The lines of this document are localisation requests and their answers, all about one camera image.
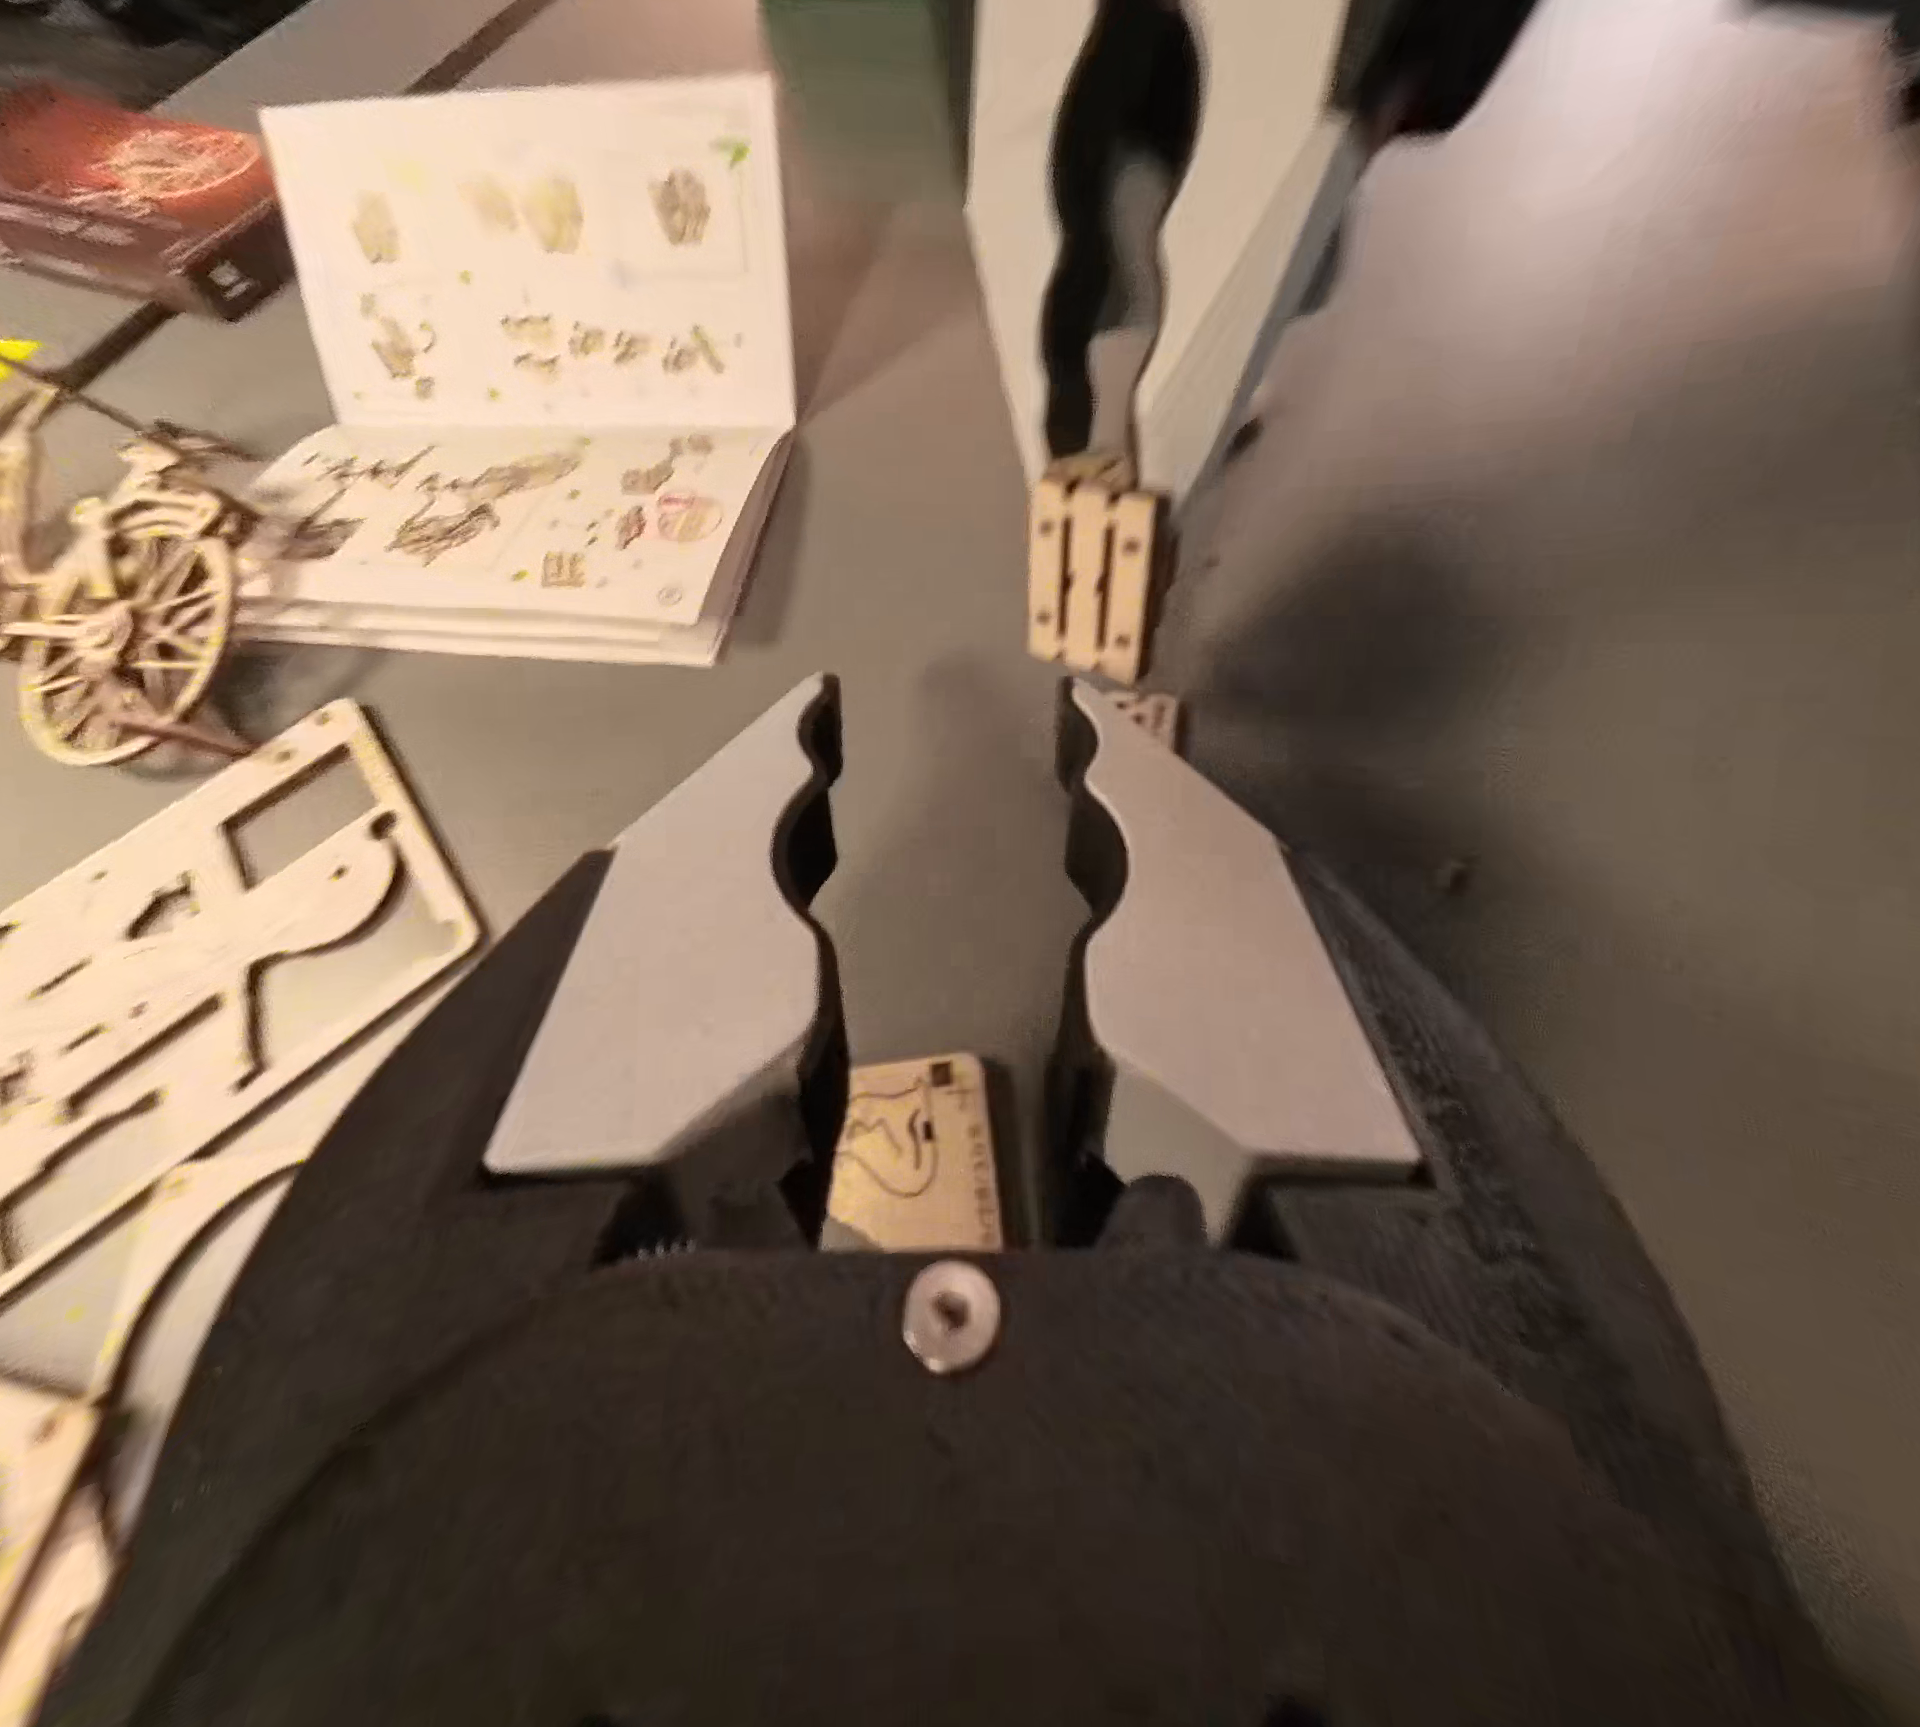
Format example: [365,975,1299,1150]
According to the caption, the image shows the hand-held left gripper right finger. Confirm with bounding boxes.
[1055,676,1426,1245]

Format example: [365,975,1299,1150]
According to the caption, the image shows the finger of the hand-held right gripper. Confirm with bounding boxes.
[974,0,1150,478]
[1132,0,1401,510]

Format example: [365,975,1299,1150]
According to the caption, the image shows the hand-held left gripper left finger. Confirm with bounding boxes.
[484,672,845,1176]

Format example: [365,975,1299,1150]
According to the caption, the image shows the small wooden model crate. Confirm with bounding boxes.
[1027,454,1173,682]

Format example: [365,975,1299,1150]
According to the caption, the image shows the wooden parts sheet with cutouts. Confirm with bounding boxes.
[0,700,484,1370]

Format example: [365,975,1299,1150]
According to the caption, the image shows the wooden bicycle model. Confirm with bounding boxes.
[0,371,288,768]

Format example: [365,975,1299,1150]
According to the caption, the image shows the wooden sheet with ghost drawing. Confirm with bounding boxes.
[821,1051,1004,1255]

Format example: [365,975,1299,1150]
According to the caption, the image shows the open instruction booklet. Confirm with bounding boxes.
[241,73,801,670]

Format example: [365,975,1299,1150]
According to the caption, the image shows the dark red cardboard box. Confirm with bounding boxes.
[0,83,295,324]

